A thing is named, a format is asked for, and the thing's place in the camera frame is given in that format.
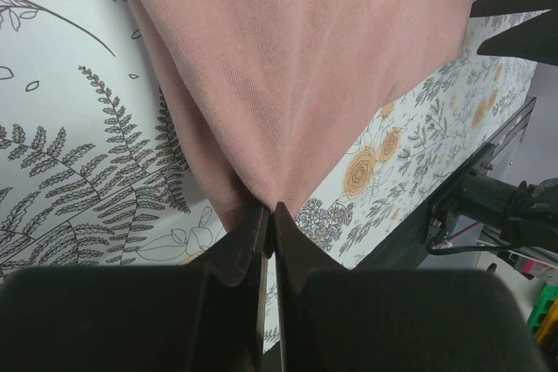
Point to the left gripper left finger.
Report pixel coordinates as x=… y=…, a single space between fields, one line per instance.
x=202 y=316

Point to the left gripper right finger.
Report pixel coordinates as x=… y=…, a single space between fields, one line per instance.
x=339 y=319

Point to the dusty pink printed t-shirt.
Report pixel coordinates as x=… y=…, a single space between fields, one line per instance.
x=267 y=96

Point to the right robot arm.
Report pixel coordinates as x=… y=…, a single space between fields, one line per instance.
x=525 y=215

